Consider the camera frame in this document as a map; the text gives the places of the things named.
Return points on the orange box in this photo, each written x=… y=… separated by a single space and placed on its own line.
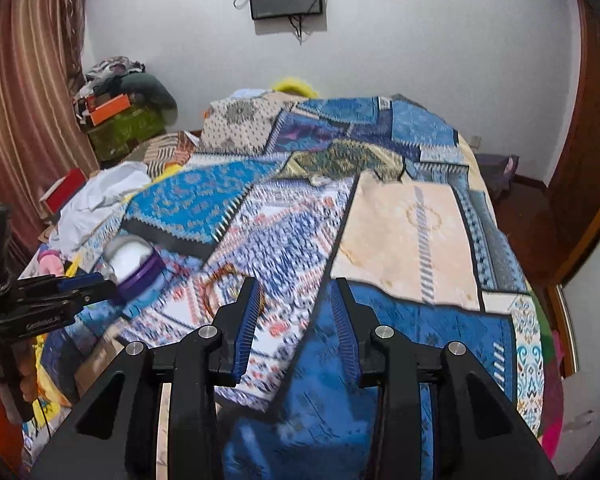
x=109 y=109

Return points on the purple cloth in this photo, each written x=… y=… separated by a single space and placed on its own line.
x=497 y=170

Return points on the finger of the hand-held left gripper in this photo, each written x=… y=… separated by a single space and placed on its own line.
x=87 y=299
x=77 y=282

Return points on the brown cardboard box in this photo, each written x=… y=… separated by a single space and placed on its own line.
x=97 y=357

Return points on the brown wooden door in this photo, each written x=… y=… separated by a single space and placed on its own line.
x=587 y=160

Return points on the orange bangle set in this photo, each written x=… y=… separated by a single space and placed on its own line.
x=219 y=292

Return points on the beige patterned pillow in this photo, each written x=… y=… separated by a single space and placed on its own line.
x=242 y=120

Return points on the yellow fluffy cushion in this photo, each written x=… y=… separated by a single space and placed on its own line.
x=295 y=87

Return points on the blue patchwork blanket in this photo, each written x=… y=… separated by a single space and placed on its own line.
x=300 y=220

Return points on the pile of clothes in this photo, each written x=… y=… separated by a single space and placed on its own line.
x=117 y=77

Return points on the white cloth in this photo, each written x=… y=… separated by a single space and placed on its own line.
x=100 y=197

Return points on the striped brown curtain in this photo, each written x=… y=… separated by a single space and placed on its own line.
x=25 y=110

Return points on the red box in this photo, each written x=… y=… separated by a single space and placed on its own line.
x=62 y=191

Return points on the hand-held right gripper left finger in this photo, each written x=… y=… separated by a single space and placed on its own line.
x=246 y=322

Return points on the person's left hand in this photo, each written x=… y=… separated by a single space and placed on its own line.
x=27 y=372

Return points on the pink toy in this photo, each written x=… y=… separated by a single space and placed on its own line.
x=50 y=262

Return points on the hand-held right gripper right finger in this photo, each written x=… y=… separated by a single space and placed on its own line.
x=341 y=332

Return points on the green covered cabinet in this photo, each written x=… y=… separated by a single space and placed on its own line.
x=125 y=130

